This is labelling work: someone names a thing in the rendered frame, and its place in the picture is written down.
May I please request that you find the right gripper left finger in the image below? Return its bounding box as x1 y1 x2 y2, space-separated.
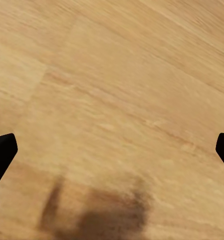
0 133 18 180

